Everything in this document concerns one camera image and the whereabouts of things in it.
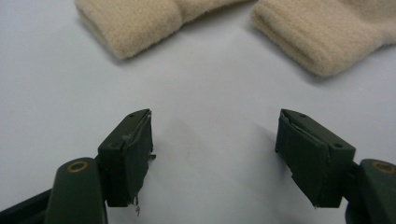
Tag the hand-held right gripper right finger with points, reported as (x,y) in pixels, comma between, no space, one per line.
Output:
(314,158)

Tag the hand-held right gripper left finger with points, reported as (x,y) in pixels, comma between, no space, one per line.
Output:
(124,161)

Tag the beige glove with orange fingers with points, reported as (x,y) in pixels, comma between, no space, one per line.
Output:
(137,28)
(323,34)

